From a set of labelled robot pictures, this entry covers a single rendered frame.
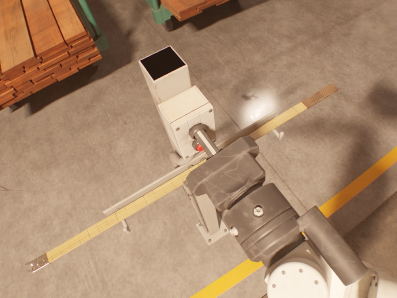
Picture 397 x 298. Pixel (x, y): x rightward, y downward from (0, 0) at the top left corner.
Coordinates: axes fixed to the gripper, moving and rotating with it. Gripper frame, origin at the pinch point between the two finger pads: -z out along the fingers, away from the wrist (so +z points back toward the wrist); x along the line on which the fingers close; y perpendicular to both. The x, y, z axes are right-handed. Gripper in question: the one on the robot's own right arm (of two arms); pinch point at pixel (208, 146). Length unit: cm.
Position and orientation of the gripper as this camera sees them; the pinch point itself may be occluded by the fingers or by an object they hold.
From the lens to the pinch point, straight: 41.2
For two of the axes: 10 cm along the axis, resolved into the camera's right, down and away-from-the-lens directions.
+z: 5.2, 7.2, -4.6
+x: 8.3, -5.6, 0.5
